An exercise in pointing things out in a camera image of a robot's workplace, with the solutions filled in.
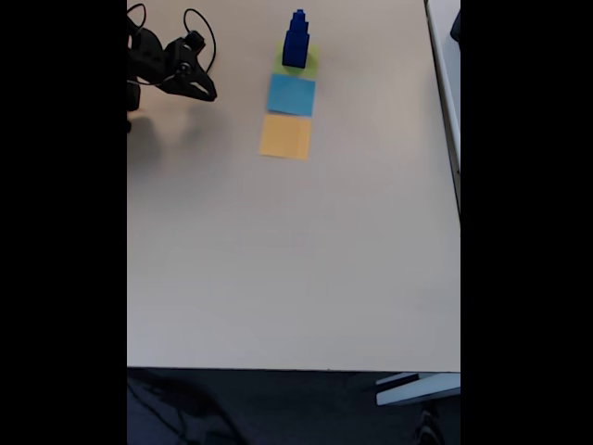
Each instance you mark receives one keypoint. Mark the small blue cube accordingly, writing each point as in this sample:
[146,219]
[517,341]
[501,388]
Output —
[299,24]

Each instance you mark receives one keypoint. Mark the light blue paper square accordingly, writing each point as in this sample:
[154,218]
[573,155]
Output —
[292,95]

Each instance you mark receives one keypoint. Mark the dark object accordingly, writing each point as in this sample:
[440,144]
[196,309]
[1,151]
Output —
[456,25]

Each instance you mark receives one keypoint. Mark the orange paper square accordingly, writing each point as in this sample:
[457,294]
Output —
[285,139]

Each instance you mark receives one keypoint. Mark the black camera box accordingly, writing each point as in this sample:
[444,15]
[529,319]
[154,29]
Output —
[194,41]

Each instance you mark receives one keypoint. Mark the tiny blue cube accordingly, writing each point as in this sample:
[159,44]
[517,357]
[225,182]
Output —
[299,13]

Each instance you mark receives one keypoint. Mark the large blue cube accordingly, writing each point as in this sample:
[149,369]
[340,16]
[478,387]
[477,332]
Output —
[294,54]

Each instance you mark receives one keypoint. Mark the white adjacent table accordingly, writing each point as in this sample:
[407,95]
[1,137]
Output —
[445,69]

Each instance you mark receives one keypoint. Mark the green paper square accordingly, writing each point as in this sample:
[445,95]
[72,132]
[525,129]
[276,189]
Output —
[314,62]

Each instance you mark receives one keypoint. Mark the white table foot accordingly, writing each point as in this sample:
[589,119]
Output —
[417,391]

